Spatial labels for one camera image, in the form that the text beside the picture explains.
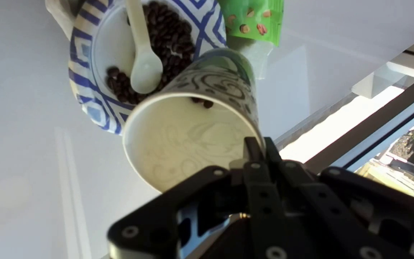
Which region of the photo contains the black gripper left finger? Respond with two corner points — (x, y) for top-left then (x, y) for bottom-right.
(239, 137), (289, 259)

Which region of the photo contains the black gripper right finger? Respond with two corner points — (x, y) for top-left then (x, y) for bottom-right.
(265, 138), (410, 259)

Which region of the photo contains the patterned paper cup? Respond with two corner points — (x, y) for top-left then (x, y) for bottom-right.
(123, 49), (262, 191)

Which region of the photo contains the white plastic spoon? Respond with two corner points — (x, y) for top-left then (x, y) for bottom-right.
(126, 0), (163, 93)

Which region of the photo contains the green snack packet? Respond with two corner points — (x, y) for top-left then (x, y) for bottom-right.
(219, 0), (285, 45)

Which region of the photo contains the blue white paper bowl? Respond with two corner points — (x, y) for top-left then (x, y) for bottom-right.
(68, 0), (228, 135)

